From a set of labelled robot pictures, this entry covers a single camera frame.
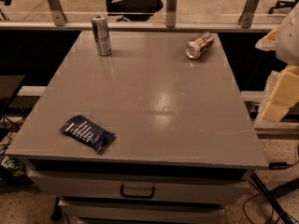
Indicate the green snack bag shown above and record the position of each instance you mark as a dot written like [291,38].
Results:
[14,166]

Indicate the blue rxbar blueberry wrapper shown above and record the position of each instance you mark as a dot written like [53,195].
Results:
[87,132]

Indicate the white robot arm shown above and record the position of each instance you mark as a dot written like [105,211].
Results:
[288,40]

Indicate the grey drawer cabinet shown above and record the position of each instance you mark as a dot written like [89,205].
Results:
[180,126]

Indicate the right metal railing bracket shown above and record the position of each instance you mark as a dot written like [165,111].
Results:
[246,18]

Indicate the black office chair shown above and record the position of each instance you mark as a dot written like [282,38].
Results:
[133,10]

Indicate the black drawer handle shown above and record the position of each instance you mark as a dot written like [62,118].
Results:
[137,192]

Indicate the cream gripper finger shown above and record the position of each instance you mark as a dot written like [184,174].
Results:
[268,42]
[281,93]

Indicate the metal railing bracket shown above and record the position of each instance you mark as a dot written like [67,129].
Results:
[57,13]
[171,13]
[246,18]

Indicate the tall silver energy drink can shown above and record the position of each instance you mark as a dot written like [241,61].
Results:
[101,35]

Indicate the middle metal railing bracket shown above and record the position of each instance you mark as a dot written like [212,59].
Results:
[171,13]

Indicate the left metal railing bracket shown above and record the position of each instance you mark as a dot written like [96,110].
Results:
[57,13]

